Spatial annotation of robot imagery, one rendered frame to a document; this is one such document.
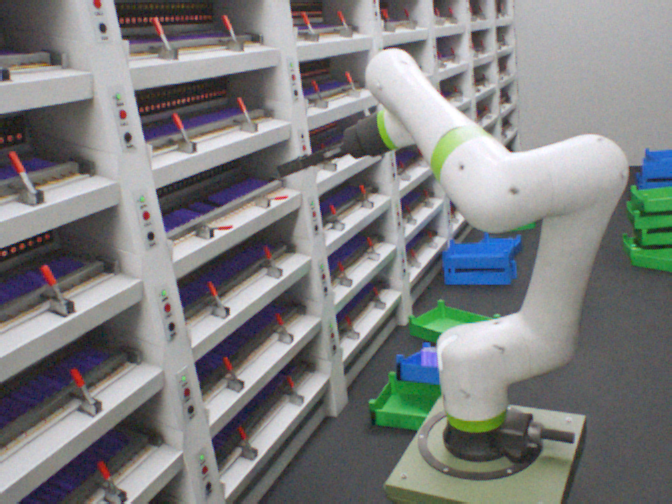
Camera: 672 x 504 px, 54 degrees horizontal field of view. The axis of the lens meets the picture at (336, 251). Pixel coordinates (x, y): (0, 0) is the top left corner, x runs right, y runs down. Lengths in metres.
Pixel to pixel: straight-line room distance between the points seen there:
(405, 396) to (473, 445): 0.89
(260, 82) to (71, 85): 0.76
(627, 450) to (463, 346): 0.84
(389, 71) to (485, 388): 0.64
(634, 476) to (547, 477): 0.60
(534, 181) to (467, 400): 0.48
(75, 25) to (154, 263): 0.47
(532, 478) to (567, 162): 0.61
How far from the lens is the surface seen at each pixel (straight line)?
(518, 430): 1.37
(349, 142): 1.50
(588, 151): 1.09
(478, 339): 1.29
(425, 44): 3.18
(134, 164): 1.35
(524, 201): 1.02
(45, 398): 1.35
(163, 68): 1.46
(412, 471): 1.38
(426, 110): 1.19
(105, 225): 1.38
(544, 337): 1.33
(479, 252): 3.27
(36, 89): 1.22
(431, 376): 2.12
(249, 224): 1.68
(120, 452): 1.50
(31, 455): 1.26
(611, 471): 1.93
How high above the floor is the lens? 1.14
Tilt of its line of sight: 17 degrees down
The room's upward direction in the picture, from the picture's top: 8 degrees counter-clockwise
